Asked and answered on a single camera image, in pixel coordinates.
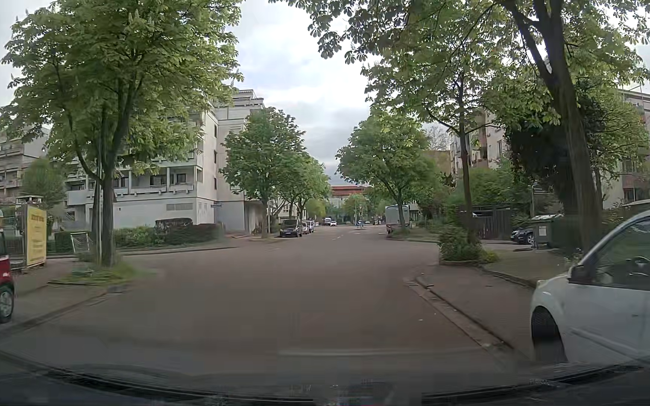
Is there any large green tree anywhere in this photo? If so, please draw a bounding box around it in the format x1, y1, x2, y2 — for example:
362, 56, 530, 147
0, 0, 245, 267

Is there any lamp post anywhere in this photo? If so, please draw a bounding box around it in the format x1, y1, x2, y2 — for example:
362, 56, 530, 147
95, 101, 103, 264

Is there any paved pavement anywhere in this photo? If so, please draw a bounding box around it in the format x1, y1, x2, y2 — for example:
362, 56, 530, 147
0, 237, 241, 339
405, 241, 574, 362

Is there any grey bin enclosure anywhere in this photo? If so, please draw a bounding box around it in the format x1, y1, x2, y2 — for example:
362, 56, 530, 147
529, 213, 564, 249

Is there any red-roofed building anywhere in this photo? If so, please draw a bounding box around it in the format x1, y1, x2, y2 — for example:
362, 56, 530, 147
328, 184, 370, 209

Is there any thick-trunked large tree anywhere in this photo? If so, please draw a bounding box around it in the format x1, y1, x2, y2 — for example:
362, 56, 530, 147
271, 0, 650, 253

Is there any white apartment building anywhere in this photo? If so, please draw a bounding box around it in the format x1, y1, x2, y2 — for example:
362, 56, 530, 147
64, 89, 266, 233

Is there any green bush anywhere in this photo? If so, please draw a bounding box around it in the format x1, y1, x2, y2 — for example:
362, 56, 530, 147
438, 224, 500, 265

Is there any grey asphalt road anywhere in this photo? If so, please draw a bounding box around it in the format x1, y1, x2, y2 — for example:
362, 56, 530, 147
0, 224, 529, 390

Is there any green hedge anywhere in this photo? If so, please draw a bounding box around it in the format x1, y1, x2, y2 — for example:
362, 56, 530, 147
54, 218, 224, 253

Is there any metal mesh fence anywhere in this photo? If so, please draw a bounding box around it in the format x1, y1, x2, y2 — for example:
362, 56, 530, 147
69, 232, 92, 255

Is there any dark wooden fence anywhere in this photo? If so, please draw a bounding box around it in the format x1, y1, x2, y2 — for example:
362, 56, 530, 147
460, 205, 515, 240

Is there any row of parked cars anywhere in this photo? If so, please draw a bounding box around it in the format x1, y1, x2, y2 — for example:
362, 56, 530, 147
301, 217, 338, 235

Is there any car's own bonnet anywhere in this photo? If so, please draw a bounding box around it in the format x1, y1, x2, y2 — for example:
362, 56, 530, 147
0, 337, 650, 406

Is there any grey balconied building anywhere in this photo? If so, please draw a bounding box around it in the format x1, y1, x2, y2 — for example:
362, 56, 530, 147
0, 127, 50, 205

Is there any beige apartment building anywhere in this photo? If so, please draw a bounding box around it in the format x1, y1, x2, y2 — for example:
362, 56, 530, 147
450, 89, 650, 209

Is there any yellow billboard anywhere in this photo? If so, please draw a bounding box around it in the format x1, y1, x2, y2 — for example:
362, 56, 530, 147
21, 203, 48, 269

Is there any white car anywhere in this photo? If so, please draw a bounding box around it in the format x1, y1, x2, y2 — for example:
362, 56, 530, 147
530, 205, 650, 366

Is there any tall tree with dark trunk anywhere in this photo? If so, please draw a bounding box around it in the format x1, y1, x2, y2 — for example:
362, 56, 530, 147
361, 23, 529, 243

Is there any grey van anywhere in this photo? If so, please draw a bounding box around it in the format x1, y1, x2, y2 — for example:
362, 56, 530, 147
385, 205, 412, 234

